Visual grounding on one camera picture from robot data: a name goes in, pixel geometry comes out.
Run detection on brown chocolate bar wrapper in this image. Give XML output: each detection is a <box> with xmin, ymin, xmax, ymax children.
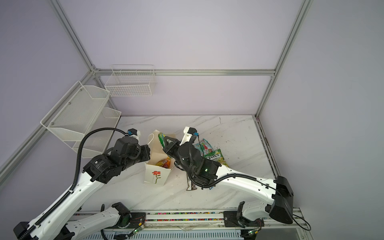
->
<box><xmin>186</xmin><ymin>175</ymin><xmax>197</xmax><ymax>191</ymax></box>

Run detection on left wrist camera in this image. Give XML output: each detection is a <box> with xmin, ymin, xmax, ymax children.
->
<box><xmin>127</xmin><ymin>129</ymin><xmax>141</xmax><ymax>140</ymax></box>

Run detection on teal green Fox's candy bag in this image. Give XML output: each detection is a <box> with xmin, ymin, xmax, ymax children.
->
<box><xmin>194</xmin><ymin>139</ymin><xmax>214</xmax><ymax>157</ymax></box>

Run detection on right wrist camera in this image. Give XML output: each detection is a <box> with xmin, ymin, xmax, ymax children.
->
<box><xmin>181</xmin><ymin>127</ymin><xmax>198</xmax><ymax>145</ymax></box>

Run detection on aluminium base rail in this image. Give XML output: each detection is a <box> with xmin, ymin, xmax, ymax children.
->
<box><xmin>59</xmin><ymin>206</ymin><xmax>308</xmax><ymax>233</ymax></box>

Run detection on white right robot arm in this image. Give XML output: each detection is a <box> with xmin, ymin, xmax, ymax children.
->
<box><xmin>163</xmin><ymin>136</ymin><xmax>294</xmax><ymax>224</ymax></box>

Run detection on green Fox's Spring Tea bag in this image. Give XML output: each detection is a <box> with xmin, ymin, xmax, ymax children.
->
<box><xmin>158</xmin><ymin>132</ymin><xmax>166</xmax><ymax>148</ymax></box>

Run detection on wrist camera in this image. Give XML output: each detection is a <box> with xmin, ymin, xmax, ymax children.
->
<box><xmin>181</xmin><ymin>127</ymin><xmax>198</xmax><ymax>145</ymax></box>
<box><xmin>127</xmin><ymin>129</ymin><xmax>141</xmax><ymax>140</ymax></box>

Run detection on white mesh two-tier shelf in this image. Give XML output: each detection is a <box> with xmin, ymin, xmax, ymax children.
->
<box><xmin>41</xmin><ymin>81</ymin><xmax>121</xmax><ymax>152</ymax></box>

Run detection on white wire basket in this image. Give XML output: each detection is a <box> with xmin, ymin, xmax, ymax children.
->
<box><xmin>105</xmin><ymin>65</ymin><xmax>157</xmax><ymax>97</ymax></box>

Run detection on pink Fox's fruits candy bag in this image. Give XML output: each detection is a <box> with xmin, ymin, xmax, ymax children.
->
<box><xmin>156</xmin><ymin>158</ymin><xmax>171</xmax><ymax>169</ymax></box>

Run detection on green yellow Fox's candy bag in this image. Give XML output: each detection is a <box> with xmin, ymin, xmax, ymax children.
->
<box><xmin>204</xmin><ymin>149</ymin><xmax>229</xmax><ymax>167</ymax></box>

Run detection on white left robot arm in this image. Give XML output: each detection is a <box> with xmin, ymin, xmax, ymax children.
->
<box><xmin>14</xmin><ymin>136</ymin><xmax>150</xmax><ymax>240</ymax></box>

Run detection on aluminium frame post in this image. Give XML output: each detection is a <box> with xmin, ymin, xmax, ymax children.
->
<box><xmin>48</xmin><ymin>0</ymin><xmax>96</xmax><ymax>72</ymax></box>

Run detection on black corrugated left cable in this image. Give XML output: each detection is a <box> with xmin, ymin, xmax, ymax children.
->
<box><xmin>17</xmin><ymin>127</ymin><xmax>128</xmax><ymax>240</ymax></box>

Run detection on white flowered paper bag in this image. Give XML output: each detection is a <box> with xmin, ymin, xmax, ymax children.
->
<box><xmin>144</xmin><ymin>130</ymin><xmax>174</xmax><ymax>187</ymax></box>

